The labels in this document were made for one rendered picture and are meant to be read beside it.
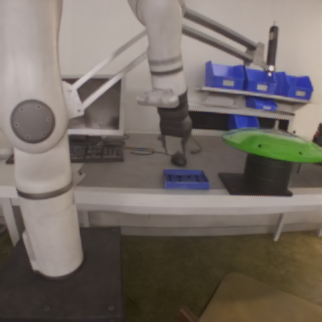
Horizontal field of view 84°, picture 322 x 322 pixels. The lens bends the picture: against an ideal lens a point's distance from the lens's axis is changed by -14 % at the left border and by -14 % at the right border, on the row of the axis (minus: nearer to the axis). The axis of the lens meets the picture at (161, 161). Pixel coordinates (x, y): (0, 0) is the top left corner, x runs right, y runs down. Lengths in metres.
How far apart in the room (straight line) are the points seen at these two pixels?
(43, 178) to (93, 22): 1.34
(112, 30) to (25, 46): 1.26
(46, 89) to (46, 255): 0.26
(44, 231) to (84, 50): 1.32
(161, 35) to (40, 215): 0.36
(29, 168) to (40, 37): 0.18
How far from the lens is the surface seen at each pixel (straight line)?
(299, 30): 1.88
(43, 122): 0.28
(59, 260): 0.40
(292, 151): 0.54
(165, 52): 0.41
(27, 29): 0.29
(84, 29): 1.57
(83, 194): 0.58
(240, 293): 0.73
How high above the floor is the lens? 1.17
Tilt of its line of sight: 19 degrees down
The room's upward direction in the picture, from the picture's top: 3 degrees clockwise
